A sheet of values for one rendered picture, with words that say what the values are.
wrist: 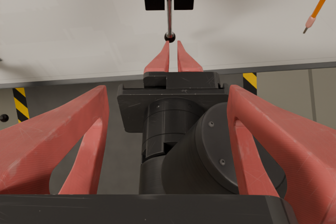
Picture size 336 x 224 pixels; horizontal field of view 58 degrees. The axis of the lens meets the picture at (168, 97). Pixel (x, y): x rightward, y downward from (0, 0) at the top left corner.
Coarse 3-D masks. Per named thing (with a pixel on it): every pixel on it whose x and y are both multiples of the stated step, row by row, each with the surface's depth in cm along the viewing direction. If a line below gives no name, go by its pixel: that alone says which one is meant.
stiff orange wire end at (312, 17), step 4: (320, 0) 24; (324, 0) 24; (320, 4) 24; (316, 8) 25; (320, 8) 24; (316, 12) 25; (312, 16) 25; (308, 20) 26; (312, 20) 26; (308, 24) 26; (304, 32) 27
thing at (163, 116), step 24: (120, 96) 27; (144, 96) 27; (168, 96) 27; (192, 96) 27; (216, 96) 27; (144, 120) 28; (168, 120) 26; (192, 120) 26; (144, 144) 26; (168, 144) 25
